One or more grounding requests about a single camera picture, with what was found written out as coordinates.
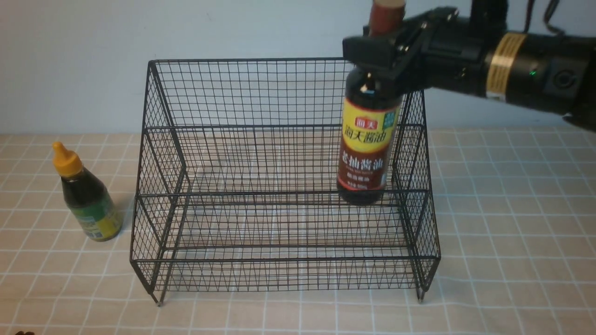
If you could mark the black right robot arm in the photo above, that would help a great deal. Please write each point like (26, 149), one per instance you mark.
(548, 73)

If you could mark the dark soy sauce bottle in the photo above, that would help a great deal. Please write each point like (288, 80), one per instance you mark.
(368, 123)

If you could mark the yellow capped green label bottle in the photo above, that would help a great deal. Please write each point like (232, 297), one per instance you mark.
(86, 196)

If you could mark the black wire mesh shelf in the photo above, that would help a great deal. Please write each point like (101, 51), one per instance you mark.
(236, 187)

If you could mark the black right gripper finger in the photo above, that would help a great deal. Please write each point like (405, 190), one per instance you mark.
(396, 81)
(392, 51)

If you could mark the beige checked tablecloth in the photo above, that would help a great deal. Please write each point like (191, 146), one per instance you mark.
(516, 219)

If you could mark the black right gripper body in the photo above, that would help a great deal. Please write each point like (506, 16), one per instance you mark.
(456, 50)

